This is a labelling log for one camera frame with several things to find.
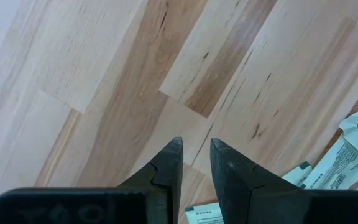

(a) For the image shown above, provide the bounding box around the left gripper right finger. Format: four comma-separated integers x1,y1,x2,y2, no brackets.
210,139,310,224

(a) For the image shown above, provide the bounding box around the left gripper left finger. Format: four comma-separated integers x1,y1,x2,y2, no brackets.
118,136,183,224

